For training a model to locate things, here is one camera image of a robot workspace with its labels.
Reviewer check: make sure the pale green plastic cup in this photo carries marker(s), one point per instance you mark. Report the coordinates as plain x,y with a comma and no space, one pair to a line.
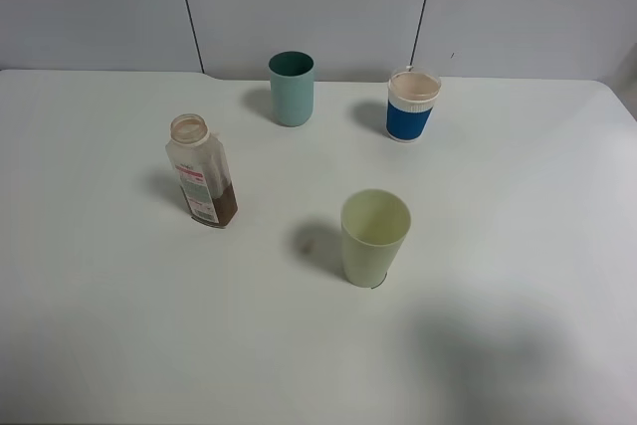
374,224

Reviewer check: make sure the clear plastic drink bottle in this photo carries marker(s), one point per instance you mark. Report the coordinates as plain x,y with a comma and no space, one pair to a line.
198,158

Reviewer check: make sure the teal plastic cup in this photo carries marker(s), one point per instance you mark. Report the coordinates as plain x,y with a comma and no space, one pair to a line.
292,81

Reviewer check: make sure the blue sleeved paper cup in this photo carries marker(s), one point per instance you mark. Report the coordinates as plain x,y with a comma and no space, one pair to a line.
412,94

